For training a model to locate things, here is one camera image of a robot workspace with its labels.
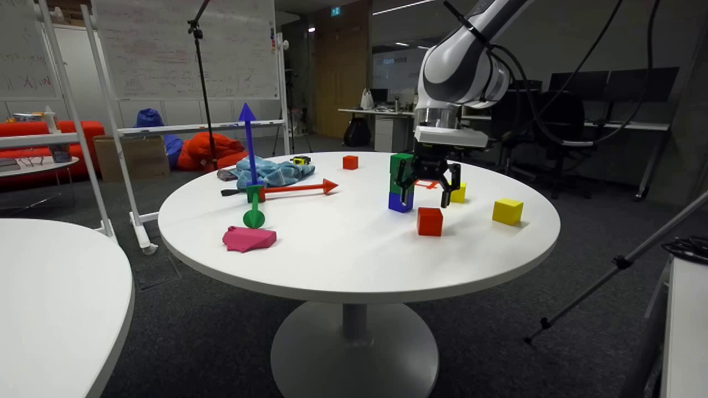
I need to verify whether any red sofa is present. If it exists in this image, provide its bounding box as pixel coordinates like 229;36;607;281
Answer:
0;119;104;192

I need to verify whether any green block stack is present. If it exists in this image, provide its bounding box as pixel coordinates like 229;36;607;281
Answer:
390;152;414;195

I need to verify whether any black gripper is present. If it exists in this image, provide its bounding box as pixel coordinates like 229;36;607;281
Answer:
399;143;461;209

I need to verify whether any blue block under stack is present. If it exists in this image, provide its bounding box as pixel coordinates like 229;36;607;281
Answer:
387;192;414;212

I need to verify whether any black microphone stand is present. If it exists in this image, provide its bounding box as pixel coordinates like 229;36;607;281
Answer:
188;0;217;171

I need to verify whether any light blue crumpled cloth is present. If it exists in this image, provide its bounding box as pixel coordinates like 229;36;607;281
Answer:
235;157;314;189

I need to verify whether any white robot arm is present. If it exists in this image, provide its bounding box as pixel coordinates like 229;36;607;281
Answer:
399;0;531;209

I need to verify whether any round white pedestal table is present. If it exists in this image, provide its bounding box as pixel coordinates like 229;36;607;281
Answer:
158;152;560;398

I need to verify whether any pink crumpled object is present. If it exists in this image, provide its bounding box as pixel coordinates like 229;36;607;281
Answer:
221;226;277;253

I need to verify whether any blue bean bag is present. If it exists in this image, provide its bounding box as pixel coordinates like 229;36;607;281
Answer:
136;108;165;127

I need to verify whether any coloured axis arrow marker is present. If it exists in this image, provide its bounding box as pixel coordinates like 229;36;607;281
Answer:
221;105;336;231

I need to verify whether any yellow block near stack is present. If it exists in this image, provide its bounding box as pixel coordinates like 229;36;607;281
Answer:
452;183;468;203

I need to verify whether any yellow block near edge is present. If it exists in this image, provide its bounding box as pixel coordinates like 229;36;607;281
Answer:
492;200;524;226

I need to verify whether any whiteboard on stand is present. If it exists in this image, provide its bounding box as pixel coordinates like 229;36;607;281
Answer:
83;0;290;255

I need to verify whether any orange bean bag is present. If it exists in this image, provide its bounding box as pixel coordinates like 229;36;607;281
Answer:
178;131;249;171

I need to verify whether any orange hash marker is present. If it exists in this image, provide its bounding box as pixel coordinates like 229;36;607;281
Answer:
416;180;441;190

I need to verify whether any black camera tripod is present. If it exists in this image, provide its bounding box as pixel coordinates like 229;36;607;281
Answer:
524;190;708;345

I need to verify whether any small orange block far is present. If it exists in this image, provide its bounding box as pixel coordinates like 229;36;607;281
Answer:
343;156;358;171

